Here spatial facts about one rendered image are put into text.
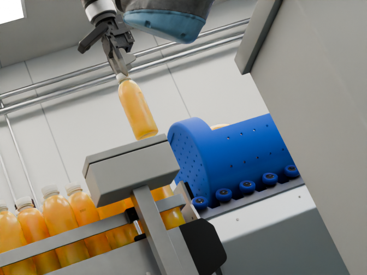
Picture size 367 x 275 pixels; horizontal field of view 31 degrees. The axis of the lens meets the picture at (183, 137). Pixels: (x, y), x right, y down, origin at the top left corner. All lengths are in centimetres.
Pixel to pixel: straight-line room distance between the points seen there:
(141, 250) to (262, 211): 39
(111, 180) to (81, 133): 402
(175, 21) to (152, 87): 448
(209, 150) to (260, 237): 27
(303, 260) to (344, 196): 72
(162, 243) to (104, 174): 20
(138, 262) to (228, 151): 44
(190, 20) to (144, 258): 60
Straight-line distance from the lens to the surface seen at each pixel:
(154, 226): 150
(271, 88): 124
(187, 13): 123
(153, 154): 153
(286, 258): 180
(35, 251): 156
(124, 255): 156
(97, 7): 207
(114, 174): 149
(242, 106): 574
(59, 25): 550
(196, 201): 177
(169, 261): 149
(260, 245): 176
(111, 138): 548
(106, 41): 203
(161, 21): 122
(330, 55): 103
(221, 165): 180
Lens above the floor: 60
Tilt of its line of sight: 18 degrees up
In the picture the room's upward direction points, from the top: 24 degrees counter-clockwise
